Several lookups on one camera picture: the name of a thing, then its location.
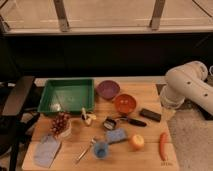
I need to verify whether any orange carrot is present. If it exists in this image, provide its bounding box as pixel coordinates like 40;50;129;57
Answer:
159;132;168;161

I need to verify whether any purple bowl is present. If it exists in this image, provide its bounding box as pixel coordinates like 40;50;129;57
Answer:
96;80;120;100

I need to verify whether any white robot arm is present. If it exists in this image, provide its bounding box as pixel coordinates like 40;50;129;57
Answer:
160;61;213;115

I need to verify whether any small banana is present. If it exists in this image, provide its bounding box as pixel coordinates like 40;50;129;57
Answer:
81;108;97;126

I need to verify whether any red grapes bunch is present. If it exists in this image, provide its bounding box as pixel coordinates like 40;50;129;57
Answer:
51;112;70;135

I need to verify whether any blue plastic cup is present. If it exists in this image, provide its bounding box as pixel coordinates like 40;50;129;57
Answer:
93;141;109;159

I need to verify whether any green plastic tray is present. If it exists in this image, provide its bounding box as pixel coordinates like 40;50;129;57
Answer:
38;79;95;115

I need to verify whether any black handled measuring spoon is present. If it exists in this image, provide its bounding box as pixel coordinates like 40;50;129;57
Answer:
103;116;147;130

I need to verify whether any white small plate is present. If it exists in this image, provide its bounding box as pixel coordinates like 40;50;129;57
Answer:
55;122;72;139

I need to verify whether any yellow red apple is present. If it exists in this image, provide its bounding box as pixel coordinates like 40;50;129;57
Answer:
129;134;145;150

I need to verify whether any black rectangular block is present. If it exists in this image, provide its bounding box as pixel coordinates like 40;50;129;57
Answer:
140;109;161;122

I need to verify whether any black chair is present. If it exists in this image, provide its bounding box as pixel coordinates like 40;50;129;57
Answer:
0;76;40;171

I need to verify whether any blue cloth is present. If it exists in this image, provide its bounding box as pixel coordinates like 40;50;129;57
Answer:
33;135;61;168

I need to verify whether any red bowl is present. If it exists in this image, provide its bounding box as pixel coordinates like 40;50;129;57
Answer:
114;94;137;115

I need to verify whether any blue sponge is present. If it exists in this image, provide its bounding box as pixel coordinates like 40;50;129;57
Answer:
106;128;127;144

